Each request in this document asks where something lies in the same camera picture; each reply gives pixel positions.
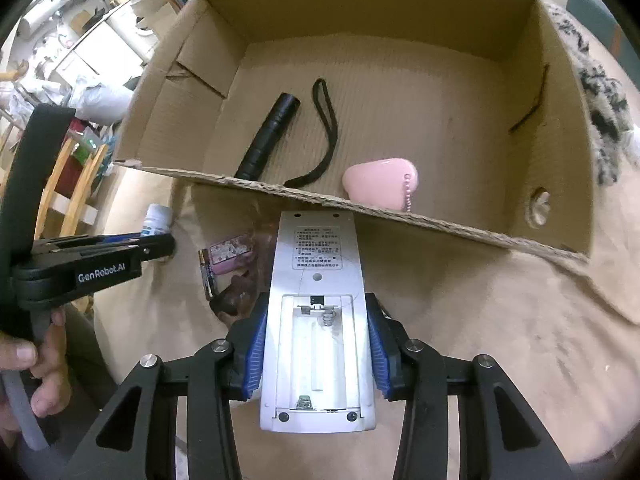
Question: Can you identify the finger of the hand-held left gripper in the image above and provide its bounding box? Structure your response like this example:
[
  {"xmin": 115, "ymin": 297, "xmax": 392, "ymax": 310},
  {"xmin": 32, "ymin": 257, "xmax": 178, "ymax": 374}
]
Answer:
[{"xmin": 32, "ymin": 232, "xmax": 177, "ymax": 264}]

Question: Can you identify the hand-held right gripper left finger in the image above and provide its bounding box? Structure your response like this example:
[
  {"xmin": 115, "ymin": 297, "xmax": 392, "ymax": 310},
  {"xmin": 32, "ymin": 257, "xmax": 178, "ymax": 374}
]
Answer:
[{"xmin": 65, "ymin": 291, "xmax": 269, "ymax": 480}]

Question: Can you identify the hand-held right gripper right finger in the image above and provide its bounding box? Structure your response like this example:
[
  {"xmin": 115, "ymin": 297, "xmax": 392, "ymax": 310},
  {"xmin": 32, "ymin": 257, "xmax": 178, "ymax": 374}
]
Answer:
[{"xmin": 364, "ymin": 291, "xmax": 576, "ymax": 480}]

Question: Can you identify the small white bottle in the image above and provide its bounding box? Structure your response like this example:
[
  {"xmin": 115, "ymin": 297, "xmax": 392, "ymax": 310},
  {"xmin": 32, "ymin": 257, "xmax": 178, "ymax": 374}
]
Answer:
[{"xmin": 141, "ymin": 204, "xmax": 174, "ymax": 237}]

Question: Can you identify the black and gold battery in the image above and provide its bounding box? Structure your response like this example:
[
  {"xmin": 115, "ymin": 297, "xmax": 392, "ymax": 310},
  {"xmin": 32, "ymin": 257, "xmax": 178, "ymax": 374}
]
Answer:
[{"xmin": 199, "ymin": 249, "xmax": 219, "ymax": 302}]

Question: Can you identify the white remote control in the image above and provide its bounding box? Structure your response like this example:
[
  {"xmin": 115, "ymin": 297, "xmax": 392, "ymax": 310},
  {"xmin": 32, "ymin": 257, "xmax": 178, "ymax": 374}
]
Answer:
[{"xmin": 259, "ymin": 211, "xmax": 376, "ymax": 434}]

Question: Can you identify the cardboard box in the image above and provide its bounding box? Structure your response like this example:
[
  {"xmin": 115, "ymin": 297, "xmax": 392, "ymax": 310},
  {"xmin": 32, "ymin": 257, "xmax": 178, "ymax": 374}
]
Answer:
[{"xmin": 112, "ymin": 0, "xmax": 640, "ymax": 327}]

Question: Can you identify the person's left hand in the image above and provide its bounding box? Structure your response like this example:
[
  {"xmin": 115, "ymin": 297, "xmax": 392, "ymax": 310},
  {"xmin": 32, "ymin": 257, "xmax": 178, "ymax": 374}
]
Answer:
[{"xmin": 0, "ymin": 309, "xmax": 74, "ymax": 417}]

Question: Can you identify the dark brown hair clip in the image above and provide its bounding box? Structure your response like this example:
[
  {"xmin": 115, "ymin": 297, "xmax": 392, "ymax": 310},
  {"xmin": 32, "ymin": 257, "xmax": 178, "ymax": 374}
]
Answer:
[{"xmin": 210, "ymin": 270, "xmax": 259, "ymax": 319}]

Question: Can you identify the pink printed packet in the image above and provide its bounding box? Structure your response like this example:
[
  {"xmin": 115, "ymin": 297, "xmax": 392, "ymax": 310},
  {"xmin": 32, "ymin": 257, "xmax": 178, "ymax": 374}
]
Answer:
[{"xmin": 209, "ymin": 232, "xmax": 256, "ymax": 276}]

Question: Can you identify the wooden chair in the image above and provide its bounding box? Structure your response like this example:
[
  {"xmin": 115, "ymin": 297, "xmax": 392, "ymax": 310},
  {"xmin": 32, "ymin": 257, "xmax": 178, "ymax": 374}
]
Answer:
[{"xmin": 31, "ymin": 135, "xmax": 109, "ymax": 239}]

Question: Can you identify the beige blanket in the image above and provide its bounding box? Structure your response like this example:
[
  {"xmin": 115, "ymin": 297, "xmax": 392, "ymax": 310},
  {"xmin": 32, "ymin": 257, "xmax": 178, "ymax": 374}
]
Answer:
[{"xmin": 92, "ymin": 0, "xmax": 640, "ymax": 480}]

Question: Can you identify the white plastic bag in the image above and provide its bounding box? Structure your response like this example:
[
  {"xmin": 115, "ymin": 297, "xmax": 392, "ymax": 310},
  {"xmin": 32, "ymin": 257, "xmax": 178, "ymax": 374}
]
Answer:
[{"xmin": 70, "ymin": 82, "xmax": 134, "ymax": 124}]

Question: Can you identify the pink heart-shaped case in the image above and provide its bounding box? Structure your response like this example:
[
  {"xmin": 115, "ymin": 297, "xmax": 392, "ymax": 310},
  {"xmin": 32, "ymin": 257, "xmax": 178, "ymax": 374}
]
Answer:
[{"xmin": 342, "ymin": 158, "xmax": 420, "ymax": 214}]

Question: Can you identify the white cabinet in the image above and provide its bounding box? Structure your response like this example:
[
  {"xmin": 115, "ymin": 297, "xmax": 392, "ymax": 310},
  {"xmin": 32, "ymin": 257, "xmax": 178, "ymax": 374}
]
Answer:
[{"xmin": 50, "ymin": 0, "xmax": 162, "ymax": 92}]

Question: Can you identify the spotted fluffy blanket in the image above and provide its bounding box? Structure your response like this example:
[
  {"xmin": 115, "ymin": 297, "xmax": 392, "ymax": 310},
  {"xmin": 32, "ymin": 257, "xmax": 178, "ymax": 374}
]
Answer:
[{"xmin": 542, "ymin": 2, "xmax": 640, "ymax": 189}]

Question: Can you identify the dark green panel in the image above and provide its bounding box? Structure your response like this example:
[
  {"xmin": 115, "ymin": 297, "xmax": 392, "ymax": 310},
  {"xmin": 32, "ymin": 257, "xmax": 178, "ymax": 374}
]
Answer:
[{"xmin": 567, "ymin": 0, "xmax": 624, "ymax": 56}]

